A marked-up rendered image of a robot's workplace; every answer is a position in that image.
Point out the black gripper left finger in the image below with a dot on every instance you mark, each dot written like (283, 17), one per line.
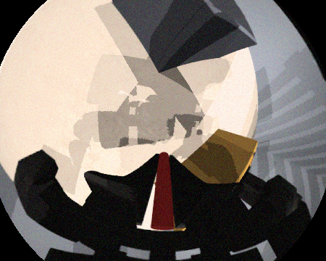
(134, 188)

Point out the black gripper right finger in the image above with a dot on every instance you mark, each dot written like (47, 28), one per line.
(190, 193)

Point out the dark red peg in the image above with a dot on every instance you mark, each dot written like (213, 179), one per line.
(162, 217)

